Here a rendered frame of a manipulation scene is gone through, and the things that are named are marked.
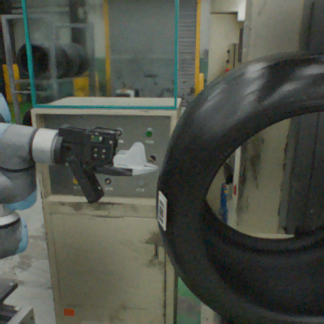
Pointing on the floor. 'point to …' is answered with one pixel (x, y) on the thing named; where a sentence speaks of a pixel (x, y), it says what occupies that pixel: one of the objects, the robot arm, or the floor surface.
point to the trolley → (19, 69)
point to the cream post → (257, 147)
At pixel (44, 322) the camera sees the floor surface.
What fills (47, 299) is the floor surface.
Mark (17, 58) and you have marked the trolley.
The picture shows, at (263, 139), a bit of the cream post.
